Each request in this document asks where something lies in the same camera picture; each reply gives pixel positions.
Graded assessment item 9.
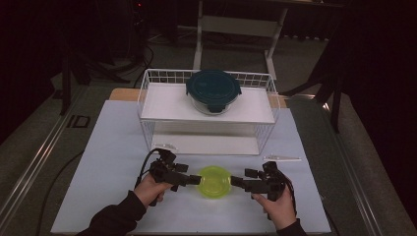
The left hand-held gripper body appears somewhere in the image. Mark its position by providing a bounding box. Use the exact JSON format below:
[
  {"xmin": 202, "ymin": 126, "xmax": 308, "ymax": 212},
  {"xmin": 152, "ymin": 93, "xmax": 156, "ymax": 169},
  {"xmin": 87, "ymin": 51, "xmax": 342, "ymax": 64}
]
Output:
[{"xmin": 148, "ymin": 143, "xmax": 190, "ymax": 193}]

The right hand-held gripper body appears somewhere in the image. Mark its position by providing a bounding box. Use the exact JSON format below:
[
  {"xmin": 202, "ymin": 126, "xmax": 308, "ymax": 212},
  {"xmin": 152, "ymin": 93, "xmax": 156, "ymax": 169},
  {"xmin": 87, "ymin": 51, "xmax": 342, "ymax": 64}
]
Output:
[{"xmin": 244, "ymin": 154, "xmax": 302, "ymax": 203}]

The lime green plastic bowl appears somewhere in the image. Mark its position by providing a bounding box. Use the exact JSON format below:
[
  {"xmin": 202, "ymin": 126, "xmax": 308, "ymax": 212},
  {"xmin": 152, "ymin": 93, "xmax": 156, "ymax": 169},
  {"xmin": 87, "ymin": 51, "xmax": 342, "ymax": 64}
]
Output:
[{"xmin": 196, "ymin": 165, "xmax": 232, "ymax": 200}]

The white wire shelf rack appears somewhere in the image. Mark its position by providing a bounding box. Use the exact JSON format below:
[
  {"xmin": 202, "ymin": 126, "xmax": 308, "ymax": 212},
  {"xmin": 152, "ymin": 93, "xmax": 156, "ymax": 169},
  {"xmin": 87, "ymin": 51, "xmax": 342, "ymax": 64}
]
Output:
[{"xmin": 137, "ymin": 68, "xmax": 281, "ymax": 156}]

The dark teal round lidded container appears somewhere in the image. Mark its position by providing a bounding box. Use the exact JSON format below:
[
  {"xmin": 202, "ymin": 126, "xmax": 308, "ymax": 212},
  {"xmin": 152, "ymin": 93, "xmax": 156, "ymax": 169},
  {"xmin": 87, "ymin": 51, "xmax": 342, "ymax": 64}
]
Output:
[{"xmin": 185, "ymin": 69, "xmax": 243, "ymax": 116}]

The person's left hand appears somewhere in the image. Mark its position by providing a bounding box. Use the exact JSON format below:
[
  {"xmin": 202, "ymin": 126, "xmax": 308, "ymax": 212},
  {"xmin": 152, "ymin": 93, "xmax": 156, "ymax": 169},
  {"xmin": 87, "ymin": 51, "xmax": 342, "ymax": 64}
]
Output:
[{"xmin": 133, "ymin": 172, "xmax": 173, "ymax": 207}]

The person's right hand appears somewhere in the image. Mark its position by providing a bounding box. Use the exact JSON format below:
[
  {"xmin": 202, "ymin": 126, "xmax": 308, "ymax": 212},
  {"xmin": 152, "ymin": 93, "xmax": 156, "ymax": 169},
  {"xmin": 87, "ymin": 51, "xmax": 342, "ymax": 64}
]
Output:
[{"xmin": 251, "ymin": 186, "xmax": 298, "ymax": 231}]

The pale blue table mat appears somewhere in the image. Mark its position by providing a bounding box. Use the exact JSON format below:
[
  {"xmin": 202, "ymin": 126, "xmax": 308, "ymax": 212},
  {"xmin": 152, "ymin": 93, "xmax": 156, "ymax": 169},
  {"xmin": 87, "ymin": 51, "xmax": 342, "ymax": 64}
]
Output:
[{"xmin": 50, "ymin": 99, "xmax": 332, "ymax": 234}]

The black tripod stand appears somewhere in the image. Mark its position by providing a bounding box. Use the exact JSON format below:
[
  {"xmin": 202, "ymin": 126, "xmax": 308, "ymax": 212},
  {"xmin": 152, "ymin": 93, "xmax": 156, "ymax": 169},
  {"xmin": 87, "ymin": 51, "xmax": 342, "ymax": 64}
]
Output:
[
  {"xmin": 281, "ymin": 32, "xmax": 348, "ymax": 134},
  {"xmin": 58, "ymin": 48, "xmax": 132, "ymax": 116}
]

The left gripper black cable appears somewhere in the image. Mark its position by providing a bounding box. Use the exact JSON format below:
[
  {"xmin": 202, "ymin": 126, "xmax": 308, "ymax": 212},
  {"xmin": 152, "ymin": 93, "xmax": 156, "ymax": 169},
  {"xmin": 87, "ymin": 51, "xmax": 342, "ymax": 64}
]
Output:
[{"xmin": 135, "ymin": 147, "xmax": 163, "ymax": 190}]

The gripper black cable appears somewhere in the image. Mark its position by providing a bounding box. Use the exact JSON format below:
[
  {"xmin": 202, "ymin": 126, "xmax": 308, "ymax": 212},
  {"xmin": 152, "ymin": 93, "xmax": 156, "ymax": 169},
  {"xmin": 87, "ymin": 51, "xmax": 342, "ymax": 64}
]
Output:
[
  {"xmin": 284, "ymin": 176, "xmax": 299, "ymax": 217},
  {"xmin": 135, "ymin": 147, "xmax": 163, "ymax": 190}
]

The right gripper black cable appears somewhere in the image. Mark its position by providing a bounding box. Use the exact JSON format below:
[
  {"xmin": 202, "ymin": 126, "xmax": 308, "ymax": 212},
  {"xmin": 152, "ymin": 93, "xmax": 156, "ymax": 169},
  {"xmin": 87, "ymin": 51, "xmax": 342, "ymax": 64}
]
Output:
[{"xmin": 284, "ymin": 176, "xmax": 299, "ymax": 217}]

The metal floor rail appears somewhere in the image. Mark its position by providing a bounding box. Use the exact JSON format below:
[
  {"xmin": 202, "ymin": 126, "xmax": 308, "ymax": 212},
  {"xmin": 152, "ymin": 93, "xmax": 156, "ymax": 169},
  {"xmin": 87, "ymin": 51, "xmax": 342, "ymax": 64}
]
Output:
[
  {"xmin": 0, "ymin": 87, "xmax": 89, "ymax": 227},
  {"xmin": 323, "ymin": 102, "xmax": 385, "ymax": 236}
]

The black floor bracket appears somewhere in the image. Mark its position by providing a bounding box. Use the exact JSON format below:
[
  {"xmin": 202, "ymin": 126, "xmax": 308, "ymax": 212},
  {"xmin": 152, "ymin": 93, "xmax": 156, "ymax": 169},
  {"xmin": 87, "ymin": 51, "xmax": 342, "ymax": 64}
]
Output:
[{"xmin": 67, "ymin": 114, "xmax": 91, "ymax": 129}]

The black hanging cable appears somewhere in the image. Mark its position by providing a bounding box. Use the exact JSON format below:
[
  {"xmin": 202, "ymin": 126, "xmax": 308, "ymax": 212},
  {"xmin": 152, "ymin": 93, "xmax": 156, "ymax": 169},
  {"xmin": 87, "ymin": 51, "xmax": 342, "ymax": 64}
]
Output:
[{"xmin": 132, "ymin": 43, "xmax": 155, "ymax": 89}]

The white metal table frame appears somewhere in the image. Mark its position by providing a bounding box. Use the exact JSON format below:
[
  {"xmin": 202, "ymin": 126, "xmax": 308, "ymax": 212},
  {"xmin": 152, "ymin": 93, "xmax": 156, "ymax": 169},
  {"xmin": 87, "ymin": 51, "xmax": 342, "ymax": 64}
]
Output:
[{"xmin": 192, "ymin": 0, "xmax": 289, "ymax": 82}]

